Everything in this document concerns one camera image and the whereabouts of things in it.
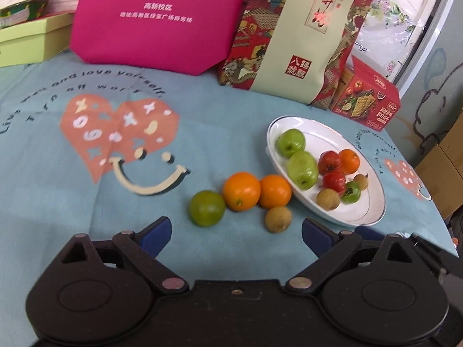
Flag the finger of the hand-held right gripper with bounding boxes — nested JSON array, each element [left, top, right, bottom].
[[355, 225, 457, 273]]

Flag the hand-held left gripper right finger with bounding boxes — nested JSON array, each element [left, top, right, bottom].
[[285, 217, 420, 295]]

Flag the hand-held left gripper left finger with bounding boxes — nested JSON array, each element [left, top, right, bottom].
[[57, 216, 189, 295]]

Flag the white plate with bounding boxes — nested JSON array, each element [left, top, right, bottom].
[[267, 115, 387, 226]]

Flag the green and red tomato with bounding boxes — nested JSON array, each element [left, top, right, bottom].
[[341, 181, 361, 204]]

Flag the green jujube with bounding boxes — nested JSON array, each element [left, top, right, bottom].
[[275, 129, 306, 159], [286, 151, 319, 191]]

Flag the orange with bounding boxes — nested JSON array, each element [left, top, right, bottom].
[[339, 149, 361, 175], [258, 174, 292, 210], [222, 172, 262, 212]]

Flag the green citrus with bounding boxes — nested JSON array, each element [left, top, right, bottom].
[[188, 190, 227, 228]]

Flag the cardboard box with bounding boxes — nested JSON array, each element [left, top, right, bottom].
[[432, 115, 463, 222]]

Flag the blue printed tablecloth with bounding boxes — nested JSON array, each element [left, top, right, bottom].
[[0, 48, 457, 347]]

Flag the red cracker box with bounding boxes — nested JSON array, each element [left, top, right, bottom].
[[329, 56, 402, 133]]

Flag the white floral bag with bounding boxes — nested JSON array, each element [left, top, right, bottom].
[[349, 0, 435, 88]]

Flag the red and green gift bag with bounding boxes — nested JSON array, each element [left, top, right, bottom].
[[217, 0, 379, 111]]

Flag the pink fabric bag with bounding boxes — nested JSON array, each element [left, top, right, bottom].
[[70, 0, 254, 77]]

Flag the light green box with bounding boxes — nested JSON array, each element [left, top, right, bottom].
[[0, 12, 75, 68]]

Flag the green patterned bowl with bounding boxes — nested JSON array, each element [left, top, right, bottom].
[[0, 0, 50, 30]]

